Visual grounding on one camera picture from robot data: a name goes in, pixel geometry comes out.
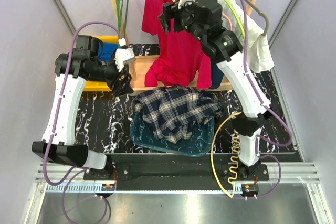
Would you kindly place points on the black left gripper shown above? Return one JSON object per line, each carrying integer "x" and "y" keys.
{"x": 124, "y": 86}

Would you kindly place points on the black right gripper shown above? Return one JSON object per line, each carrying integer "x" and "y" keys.
{"x": 170, "y": 11}

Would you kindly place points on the red t-shirt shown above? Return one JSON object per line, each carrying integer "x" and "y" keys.
{"x": 181, "y": 57}

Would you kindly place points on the navy plaid skirt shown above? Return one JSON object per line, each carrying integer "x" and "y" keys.
{"x": 174, "y": 109}

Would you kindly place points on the yellow wavy hanger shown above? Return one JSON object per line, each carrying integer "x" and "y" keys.
{"x": 234, "y": 159}

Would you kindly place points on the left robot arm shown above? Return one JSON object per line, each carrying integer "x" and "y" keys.
{"x": 73, "y": 71}

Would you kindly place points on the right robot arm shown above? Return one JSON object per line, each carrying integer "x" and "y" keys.
{"x": 230, "y": 60}

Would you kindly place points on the green plastic hanger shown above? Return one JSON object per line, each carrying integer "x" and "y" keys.
{"x": 122, "y": 15}

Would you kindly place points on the pink plastic hanger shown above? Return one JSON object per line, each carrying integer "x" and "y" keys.
{"x": 228, "y": 21}

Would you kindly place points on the navy denim skirt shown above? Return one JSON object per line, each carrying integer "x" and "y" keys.
{"x": 216, "y": 76}

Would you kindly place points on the yellow plastic bin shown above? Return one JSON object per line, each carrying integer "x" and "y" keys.
{"x": 92, "y": 86}

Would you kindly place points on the blue folded towel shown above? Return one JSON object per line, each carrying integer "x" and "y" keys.
{"x": 106, "y": 51}

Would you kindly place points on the teal transparent basin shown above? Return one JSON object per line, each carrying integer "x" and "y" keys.
{"x": 199, "y": 143}

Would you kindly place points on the white quilted garment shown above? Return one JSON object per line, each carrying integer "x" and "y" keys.
{"x": 259, "y": 58}

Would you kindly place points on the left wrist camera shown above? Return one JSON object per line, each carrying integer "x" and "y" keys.
{"x": 123, "y": 55}

